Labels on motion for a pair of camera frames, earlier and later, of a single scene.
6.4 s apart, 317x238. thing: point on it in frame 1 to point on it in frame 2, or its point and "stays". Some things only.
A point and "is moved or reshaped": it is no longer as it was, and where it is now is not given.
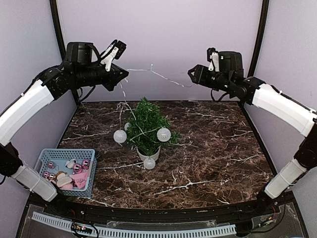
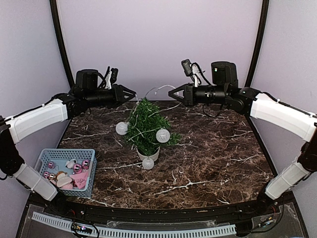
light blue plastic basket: [73, 170] stays
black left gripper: [115, 76] to [118, 93]
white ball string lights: [163, 135] is moved or reshaped
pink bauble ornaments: [77, 168] stays
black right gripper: [198, 77] to [189, 99]
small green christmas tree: [149, 129] stays
